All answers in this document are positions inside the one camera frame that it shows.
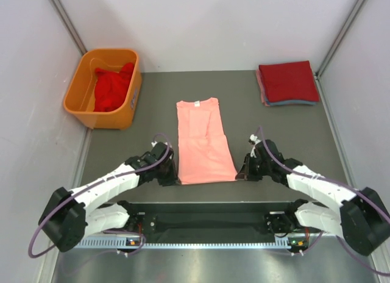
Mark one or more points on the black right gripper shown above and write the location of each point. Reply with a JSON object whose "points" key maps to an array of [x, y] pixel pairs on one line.
{"points": [[246, 172]]}

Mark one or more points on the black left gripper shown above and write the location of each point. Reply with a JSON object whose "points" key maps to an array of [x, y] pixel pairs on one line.
{"points": [[172, 179]]}

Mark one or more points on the pink t shirt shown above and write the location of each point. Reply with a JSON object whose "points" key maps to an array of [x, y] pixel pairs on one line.
{"points": [[204, 155], [262, 93]]}

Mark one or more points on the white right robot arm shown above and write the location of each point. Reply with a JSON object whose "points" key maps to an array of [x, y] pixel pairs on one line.
{"points": [[359, 217]]}

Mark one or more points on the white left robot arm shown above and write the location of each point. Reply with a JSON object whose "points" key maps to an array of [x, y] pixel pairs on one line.
{"points": [[72, 215]]}

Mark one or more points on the blue folded t shirt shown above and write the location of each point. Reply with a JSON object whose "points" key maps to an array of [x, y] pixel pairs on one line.
{"points": [[291, 102]]}

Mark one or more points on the pink folded t shirt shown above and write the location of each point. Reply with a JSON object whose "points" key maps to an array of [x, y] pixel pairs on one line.
{"points": [[262, 93]]}

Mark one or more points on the orange plastic bin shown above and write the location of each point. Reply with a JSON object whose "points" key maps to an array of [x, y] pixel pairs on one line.
{"points": [[79, 100]]}

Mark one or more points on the red crumpled t shirt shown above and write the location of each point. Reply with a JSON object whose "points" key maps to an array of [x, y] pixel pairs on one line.
{"points": [[111, 88]]}

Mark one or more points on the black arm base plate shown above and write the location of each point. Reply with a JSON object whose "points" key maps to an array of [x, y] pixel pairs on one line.
{"points": [[204, 222]]}

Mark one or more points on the grey slotted cable duct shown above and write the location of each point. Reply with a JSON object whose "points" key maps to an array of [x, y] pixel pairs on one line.
{"points": [[132, 242]]}

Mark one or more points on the left aluminium corner post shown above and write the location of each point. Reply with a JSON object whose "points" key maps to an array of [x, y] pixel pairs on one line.
{"points": [[69, 26]]}

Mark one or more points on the aluminium corner post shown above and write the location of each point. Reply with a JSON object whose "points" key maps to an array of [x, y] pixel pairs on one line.
{"points": [[346, 26], [69, 26]]}

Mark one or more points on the right aluminium corner post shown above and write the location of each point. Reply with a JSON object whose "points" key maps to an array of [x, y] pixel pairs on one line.
{"points": [[346, 26]]}

